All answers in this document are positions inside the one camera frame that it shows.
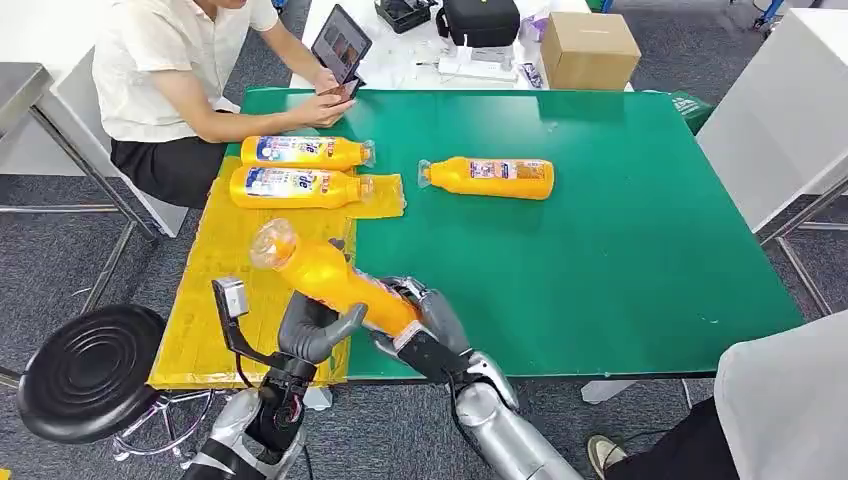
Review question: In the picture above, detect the person's left hand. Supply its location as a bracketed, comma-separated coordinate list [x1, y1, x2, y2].
[311, 66, 344, 95]

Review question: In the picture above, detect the person's right hand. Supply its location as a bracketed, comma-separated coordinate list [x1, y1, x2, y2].
[291, 92, 358, 130]

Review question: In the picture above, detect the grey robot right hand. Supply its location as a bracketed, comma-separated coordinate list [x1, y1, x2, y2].
[370, 274, 476, 386]

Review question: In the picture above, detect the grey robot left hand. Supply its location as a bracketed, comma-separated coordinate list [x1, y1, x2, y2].
[277, 291, 370, 366]

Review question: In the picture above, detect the dark phone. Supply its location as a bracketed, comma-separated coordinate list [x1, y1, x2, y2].
[317, 75, 366, 105]

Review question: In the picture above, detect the black tablet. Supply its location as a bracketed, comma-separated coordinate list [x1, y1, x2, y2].
[310, 3, 374, 87]

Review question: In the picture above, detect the orange drink bottle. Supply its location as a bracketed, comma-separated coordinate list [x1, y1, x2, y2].
[239, 135, 378, 173]
[228, 165, 376, 211]
[416, 155, 556, 202]
[249, 217, 425, 339]

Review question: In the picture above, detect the black plastic tray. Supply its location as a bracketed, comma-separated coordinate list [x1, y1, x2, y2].
[373, 0, 441, 35]

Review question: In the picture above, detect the yellow plastic sheet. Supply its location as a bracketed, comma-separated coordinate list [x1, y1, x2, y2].
[146, 155, 407, 392]

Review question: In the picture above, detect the green table mat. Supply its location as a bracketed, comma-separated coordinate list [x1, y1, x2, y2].
[225, 87, 807, 383]

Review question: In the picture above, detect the black carry bag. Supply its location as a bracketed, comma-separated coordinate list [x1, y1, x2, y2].
[434, 0, 523, 50]

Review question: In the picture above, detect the seated person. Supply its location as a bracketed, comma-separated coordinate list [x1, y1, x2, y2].
[91, 0, 362, 211]

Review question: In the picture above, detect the purple packet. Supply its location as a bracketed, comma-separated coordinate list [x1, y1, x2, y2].
[519, 9, 552, 42]

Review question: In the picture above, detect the black round stool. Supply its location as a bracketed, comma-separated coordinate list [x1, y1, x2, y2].
[16, 303, 217, 464]

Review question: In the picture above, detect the white box seat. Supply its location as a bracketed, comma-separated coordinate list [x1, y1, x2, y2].
[49, 47, 191, 239]

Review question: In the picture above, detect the brown cardboard box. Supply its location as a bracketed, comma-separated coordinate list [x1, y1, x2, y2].
[539, 11, 643, 93]

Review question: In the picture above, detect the steel table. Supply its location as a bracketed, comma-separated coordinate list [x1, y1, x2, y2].
[0, 62, 161, 392]

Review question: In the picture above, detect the green plastic bag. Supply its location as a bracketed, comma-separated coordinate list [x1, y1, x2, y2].
[652, 89, 717, 136]

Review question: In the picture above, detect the person in white coat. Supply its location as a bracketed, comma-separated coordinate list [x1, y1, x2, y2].
[585, 309, 848, 480]

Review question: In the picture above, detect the white side table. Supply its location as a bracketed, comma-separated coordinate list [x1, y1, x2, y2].
[694, 7, 848, 321]

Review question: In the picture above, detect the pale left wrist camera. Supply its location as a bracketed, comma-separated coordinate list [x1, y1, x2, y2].
[210, 276, 251, 321]

